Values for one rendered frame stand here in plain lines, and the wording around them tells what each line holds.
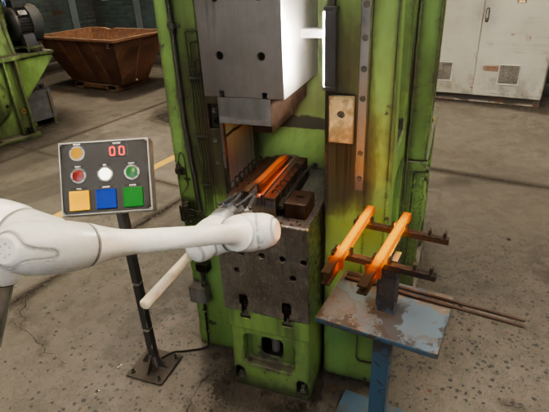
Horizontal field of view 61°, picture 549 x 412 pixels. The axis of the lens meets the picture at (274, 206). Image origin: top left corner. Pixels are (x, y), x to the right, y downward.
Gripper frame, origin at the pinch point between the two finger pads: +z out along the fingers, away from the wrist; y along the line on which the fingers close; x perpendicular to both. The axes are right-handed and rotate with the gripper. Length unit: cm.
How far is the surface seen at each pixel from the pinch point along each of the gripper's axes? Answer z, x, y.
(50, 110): 316, -90, -429
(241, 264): -0.6, -32.8, -6.1
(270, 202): 5.6, -6.3, 5.3
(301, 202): 7.7, -5.7, 17.2
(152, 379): -12, -103, -54
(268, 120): 5.9, 25.5, 6.3
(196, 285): 15, -63, -40
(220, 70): 5.9, 41.9, -10.4
